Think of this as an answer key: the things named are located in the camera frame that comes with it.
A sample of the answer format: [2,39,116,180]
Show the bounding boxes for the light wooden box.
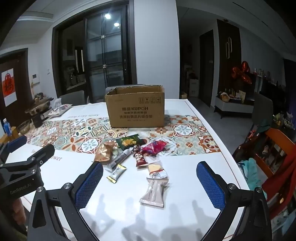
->
[0,126,19,144]

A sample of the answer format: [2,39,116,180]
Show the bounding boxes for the silver grey snack stick packet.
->
[103,148,132,172]

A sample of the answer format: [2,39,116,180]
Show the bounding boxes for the person's left hand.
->
[9,197,28,224]

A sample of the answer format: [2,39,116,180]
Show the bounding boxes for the red foil balloons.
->
[231,61,253,85]

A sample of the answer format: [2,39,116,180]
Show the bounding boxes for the grey dining chair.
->
[105,84,144,93]
[58,90,86,107]

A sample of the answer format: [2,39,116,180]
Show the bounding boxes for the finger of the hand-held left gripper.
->
[0,135,28,164]
[0,144,55,179]

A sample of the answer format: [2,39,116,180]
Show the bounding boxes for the blue water bottle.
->
[2,118,12,135]

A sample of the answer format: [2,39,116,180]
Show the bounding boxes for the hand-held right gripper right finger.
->
[196,161,273,241]

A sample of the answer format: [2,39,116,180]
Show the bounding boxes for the teal cloth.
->
[237,158,267,200]

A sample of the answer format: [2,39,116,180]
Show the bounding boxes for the patterned snack bag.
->
[47,103,73,118]

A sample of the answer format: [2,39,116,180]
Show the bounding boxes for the dark framed glass sliding door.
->
[52,5,134,102]

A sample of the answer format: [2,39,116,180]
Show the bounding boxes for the dark bag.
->
[231,130,264,165]

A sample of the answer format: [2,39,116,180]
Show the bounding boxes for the brown cardboard box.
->
[105,85,165,128]

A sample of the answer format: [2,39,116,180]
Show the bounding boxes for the small gold white snack packet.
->
[106,163,127,183]

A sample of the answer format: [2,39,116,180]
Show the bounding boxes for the red gold foil candy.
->
[132,146,148,167]

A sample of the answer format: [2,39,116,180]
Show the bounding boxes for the brown gold snack packet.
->
[94,141,115,165]

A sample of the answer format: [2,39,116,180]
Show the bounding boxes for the white tablecloth with tile pattern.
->
[5,98,250,241]

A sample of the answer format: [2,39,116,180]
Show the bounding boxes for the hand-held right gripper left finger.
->
[26,161,104,241]

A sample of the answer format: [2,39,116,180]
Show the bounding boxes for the black mug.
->
[31,112,45,128]

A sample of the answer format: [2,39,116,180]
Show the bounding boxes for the orange wooden chair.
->
[251,127,296,209]

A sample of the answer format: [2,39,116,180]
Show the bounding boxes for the wooden tea tray with teaware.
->
[24,93,54,116]

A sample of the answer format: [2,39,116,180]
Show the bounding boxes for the cake packet with red band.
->
[146,162,169,180]

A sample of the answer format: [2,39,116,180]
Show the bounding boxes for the red snack packet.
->
[140,140,167,157]

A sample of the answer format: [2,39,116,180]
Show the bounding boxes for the grey green chair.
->
[251,93,274,130]

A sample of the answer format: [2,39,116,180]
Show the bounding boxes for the green snack packet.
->
[115,134,140,149]

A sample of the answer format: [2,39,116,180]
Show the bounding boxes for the white low bench cabinet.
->
[214,95,255,119]

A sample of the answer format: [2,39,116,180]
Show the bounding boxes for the flower bouquet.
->
[273,111,296,130]

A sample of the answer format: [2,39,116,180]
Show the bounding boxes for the red and white door poster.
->
[1,68,18,107]

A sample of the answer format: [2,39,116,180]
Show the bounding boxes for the dark wooden door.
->
[0,48,33,126]

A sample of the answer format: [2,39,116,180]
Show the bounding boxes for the white wafer packet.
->
[139,178,169,207]

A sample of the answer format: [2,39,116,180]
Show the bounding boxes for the dark door with gold handles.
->
[217,19,242,98]

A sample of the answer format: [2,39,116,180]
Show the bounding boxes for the glass bowl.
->
[17,119,31,135]

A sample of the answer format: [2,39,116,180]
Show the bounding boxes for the dark hallway door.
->
[199,30,214,107]

